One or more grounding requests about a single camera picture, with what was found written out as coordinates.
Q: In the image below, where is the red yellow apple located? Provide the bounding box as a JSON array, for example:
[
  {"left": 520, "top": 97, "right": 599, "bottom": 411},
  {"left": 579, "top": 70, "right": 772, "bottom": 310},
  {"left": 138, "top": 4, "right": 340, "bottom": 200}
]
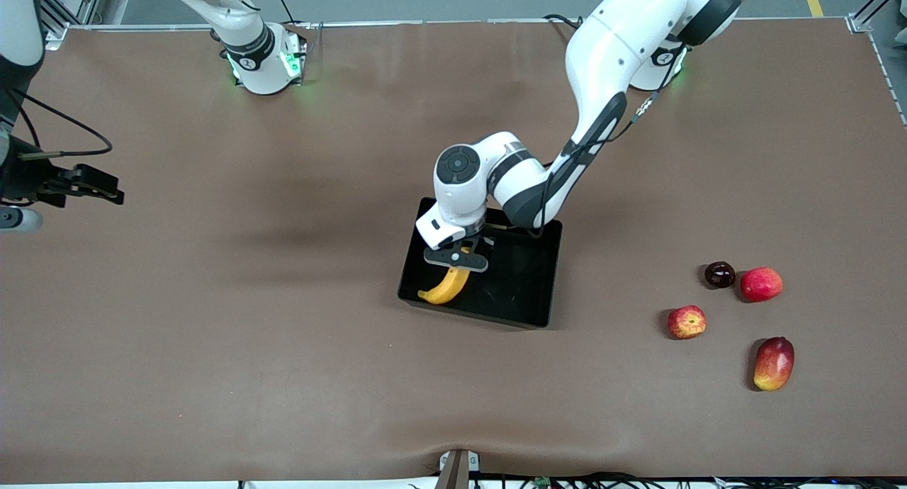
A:
[{"left": 667, "top": 305, "right": 707, "bottom": 340}]

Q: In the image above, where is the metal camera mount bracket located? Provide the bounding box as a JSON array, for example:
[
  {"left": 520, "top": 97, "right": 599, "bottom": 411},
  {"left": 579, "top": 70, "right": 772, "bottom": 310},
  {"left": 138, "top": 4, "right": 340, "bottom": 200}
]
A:
[{"left": 434, "top": 449, "right": 481, "bottom": 489}]

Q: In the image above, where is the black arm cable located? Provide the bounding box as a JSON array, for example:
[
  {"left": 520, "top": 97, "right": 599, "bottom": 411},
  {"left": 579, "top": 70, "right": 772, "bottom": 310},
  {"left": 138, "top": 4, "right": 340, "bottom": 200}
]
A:
[
  {"left": 0, "top": 85, "right": 113, "bottom": 159},
  {"left": 531, "top": 46, "right": 670, "bottom": 238}
]

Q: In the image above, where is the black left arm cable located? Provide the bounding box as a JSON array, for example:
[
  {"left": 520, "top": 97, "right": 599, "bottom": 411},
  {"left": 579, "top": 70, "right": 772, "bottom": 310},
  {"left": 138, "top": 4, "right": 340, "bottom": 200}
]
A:
[{"left": 531, "top": 46, "right": 670, "bottom": 238}]

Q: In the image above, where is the dark purple plum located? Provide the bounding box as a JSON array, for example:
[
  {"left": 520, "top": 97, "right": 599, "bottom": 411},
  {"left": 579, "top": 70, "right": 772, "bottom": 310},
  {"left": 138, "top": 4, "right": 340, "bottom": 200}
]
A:
[{"left": 704, "top": 261, "right": 736, "bottom": 289}]

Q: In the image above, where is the yellow banana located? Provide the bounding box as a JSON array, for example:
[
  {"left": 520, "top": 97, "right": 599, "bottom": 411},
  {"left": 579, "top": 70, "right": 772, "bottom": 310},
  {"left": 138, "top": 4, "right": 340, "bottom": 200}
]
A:
[{"left": 417, "top": 247, "right": 472, "bottom": 305}]

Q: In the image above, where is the aluminium frame profile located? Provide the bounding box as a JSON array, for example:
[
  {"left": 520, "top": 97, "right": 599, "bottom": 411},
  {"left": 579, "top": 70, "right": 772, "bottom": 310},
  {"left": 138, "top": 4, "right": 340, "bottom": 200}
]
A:
[
  {"left": 847, "top": 0, "right": 907, "bottom": 35},
  {"left": 39, "top": 0, "right": 107, "bottom": 50}
]

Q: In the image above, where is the brown table mat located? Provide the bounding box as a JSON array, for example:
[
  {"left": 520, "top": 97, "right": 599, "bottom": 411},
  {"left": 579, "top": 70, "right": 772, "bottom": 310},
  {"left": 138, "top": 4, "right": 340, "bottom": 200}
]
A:
[{"left": 0, "top": 18, "right": 907, "bottom": 484}]

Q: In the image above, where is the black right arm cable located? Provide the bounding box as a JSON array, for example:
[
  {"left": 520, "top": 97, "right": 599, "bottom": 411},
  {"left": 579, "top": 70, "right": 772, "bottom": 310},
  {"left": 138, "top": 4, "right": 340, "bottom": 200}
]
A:
[{"left": 0, "top": 85, "right": 113, "bottom": 159}]

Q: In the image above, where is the red peach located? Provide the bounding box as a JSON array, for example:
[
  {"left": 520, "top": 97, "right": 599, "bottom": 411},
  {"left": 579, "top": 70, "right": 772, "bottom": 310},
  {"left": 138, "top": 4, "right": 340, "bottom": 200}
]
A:
[{"left": 740, "top": 266, "right": 784, "bottom": 303}]

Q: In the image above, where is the red yellow mango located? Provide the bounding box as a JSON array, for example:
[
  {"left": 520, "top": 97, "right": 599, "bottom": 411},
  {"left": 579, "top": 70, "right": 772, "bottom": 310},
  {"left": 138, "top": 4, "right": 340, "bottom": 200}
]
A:
[{"left": 753, "top": 336, "right": 795, "bottom": 392}]

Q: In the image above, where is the black rectangular plastic tray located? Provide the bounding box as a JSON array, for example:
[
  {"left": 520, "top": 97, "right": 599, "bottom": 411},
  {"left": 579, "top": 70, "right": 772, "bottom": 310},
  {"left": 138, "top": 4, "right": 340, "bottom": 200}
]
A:
[{"left": 397, "top": 197, "right": 563, "bottom": 330}]

